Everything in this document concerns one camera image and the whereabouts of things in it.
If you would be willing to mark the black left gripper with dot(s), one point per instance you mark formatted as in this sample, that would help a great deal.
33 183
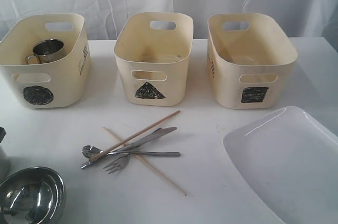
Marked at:
2 133

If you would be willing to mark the steel spoon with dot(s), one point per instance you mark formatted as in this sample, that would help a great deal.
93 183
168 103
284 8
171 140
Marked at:
89 151

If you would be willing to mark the steel cup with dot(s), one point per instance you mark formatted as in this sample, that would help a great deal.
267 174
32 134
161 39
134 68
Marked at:
5 165

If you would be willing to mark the cream bin square mark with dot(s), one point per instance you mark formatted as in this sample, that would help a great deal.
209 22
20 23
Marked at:
249 60

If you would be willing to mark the wooden chopstick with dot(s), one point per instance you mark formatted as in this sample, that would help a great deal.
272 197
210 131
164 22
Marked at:
145 163
95 157

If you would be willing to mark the steel table knife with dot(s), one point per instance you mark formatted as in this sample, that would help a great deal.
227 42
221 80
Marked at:
132 147

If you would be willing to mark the cream bin circle mark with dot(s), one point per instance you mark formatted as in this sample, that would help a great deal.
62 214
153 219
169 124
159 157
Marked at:
49 85

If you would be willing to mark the steel mug with handle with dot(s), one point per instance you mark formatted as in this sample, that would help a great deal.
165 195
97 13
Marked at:
47 51

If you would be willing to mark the large steel bowl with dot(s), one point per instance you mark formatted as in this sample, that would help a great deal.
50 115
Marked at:
33 195

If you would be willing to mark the white square ceramic plate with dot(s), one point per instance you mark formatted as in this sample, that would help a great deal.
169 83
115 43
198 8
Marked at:
289 160

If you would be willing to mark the steel fork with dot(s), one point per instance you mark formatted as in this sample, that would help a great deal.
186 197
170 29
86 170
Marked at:
118 164

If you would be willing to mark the wooden chopstick lower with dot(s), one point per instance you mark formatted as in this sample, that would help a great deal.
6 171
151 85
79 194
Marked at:
145 163

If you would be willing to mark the wooden chopstick upper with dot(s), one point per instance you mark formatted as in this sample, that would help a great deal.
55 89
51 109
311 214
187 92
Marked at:
95 157

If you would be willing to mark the cream bin triangle mark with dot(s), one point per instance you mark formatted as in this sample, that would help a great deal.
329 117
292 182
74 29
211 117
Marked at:
152 55

